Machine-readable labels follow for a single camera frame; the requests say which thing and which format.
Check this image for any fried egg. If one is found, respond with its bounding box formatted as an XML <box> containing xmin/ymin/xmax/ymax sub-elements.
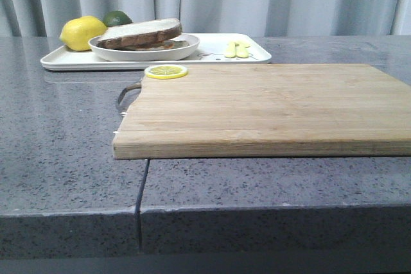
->
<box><xmin>153</xmin><ymin>40</ymin><xmax>175</xmax><ymax>50</ymax></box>

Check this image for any white bread slice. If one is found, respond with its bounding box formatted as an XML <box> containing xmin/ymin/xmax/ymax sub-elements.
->
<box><xmin>96</xmin><ymin>18</ymin><xmax>182</xmax><ymax>49</ymax></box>

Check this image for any metal cutting board handle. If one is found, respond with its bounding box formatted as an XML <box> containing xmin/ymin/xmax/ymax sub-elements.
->
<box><xmin>116</xmin><ymin>81</ymin><xmax>141</xmax><ymax>114</ymax></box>

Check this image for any white round plate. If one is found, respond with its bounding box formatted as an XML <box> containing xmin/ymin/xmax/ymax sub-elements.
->
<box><xmin>89</xmin><ymin>33</ymin><xmax>200</xmax><ymax>62</ymax></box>

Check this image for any lemon slice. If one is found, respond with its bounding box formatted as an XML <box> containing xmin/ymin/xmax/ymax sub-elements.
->
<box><xmin>144</xmin><ymin>64</ymin><xmax>188</xmax><ymax>80</ymax></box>

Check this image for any white rectangular tray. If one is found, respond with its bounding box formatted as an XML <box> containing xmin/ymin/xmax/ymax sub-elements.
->
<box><xmin>40</xmin><ymin>33</ymin><xmax>272</xmax><ymax>71</ymax></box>

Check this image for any yellow lemon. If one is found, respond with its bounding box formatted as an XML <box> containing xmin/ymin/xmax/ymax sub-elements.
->
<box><xmin>60</xmin><ymin>16</ymin><xmax>107</xmax><ymax>51</ymax></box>

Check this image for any wooden cutting board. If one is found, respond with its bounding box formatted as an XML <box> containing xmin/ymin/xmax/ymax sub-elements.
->
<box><xmin>113</xmin><ymin>64</ymin><xmax>410</xmax><ymax>159</ymax></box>

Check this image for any green lime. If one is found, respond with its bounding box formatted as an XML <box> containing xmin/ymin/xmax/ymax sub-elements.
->
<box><xmin>102</xmin><ymin>10</ymin><xmax>133</xmax><ymax>27</ymax></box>

